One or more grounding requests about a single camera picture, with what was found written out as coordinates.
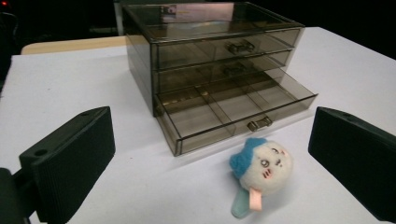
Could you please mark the smoky transparent drawer cabinet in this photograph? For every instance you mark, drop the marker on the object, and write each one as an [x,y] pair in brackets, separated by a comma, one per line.
[199,40]

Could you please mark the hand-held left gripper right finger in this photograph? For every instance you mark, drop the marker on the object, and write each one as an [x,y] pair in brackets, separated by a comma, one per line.
[358,155]

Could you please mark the light wooden table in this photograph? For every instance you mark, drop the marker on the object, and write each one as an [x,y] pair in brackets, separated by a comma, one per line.
[74,45]

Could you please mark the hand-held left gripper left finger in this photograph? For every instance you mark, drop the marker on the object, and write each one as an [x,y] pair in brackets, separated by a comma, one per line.
[67,168]

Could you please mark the white and blue plush toy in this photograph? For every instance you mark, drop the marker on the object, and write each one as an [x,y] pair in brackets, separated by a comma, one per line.
[260,169]

